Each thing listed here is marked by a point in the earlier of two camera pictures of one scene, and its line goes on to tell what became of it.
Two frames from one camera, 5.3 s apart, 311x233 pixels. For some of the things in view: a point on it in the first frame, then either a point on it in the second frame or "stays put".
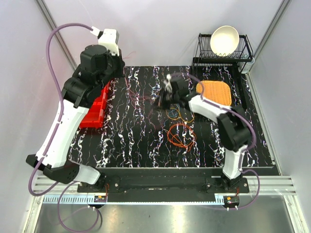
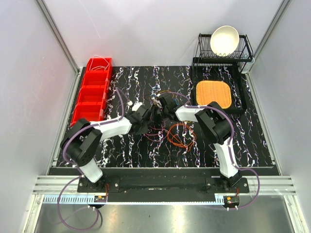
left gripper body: (115, 69) -> (143, 129)
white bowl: (224, 41) stays put
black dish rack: (204, 55) stays put
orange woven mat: (217, 91) stays put
